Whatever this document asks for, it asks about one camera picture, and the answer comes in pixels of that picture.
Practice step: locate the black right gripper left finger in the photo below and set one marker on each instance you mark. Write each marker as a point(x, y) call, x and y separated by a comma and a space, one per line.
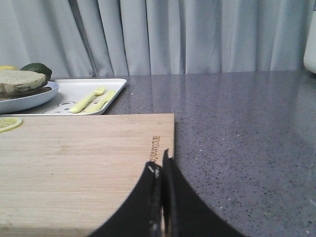
point(140, 214)

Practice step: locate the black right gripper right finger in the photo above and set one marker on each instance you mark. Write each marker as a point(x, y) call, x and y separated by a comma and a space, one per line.
point(185, 214)

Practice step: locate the blue plate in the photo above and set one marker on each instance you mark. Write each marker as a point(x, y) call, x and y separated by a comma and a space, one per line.
point(27, 102)

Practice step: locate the bread slice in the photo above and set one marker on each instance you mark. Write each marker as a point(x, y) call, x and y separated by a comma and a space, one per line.
point(15, 82)
point(30, 93)

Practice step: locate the white bear tray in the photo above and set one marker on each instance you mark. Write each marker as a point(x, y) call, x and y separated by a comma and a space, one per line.
point(70, 92)

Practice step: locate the wooden cutting board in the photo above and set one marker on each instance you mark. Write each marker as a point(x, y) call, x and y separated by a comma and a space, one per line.
point(64, 176)

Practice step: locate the yellow plastic fork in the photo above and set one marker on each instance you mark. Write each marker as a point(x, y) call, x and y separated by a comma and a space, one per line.
point(84, 102)

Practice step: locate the lemon slice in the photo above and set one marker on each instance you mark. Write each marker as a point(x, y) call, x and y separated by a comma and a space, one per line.
point(9, 123)

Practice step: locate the green lime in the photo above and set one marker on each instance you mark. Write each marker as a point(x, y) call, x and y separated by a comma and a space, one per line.
point(38, 68)

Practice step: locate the grey curtain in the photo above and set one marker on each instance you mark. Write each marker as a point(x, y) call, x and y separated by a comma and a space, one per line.
point(80, 38)

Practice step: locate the white appliance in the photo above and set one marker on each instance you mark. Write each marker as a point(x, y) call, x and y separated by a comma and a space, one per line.
point(310, 51)

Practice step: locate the front yellow lemon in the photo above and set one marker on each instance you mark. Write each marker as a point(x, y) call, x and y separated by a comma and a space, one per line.
point(8, 67)

